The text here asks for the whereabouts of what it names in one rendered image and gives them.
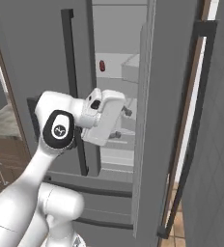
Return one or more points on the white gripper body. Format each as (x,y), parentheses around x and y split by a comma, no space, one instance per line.
(108,112)

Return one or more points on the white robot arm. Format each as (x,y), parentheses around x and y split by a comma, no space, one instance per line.
(23,180)

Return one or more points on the white fridge storage bin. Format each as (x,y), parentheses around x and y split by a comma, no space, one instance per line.
(131,69)

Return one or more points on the plain grey fridge door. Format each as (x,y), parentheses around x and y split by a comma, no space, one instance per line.
(168,96)

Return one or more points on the red sausage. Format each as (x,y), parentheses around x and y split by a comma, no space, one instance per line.
(102,66)

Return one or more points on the grey fridge freezer drawer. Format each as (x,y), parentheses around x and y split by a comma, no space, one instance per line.
(110,205)

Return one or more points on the grey fridge interior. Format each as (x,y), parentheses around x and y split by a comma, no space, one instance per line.
(117,32)

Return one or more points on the grey fridge door with dispenser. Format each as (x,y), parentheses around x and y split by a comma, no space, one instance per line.
(36,54)

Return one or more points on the brown wooden cupboard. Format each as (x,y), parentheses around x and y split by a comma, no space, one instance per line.
(4,160)

